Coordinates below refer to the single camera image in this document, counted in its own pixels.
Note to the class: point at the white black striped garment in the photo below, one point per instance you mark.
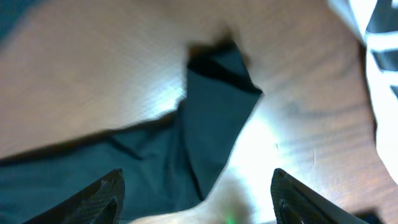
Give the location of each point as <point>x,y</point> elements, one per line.
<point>374,23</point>

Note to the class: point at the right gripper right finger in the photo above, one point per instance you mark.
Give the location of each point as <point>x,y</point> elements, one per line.
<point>295,203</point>

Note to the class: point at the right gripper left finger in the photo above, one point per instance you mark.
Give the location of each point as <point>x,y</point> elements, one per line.
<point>101,202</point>

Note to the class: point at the black leggings with red waistband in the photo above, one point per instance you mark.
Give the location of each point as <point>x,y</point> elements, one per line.
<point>169,164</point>

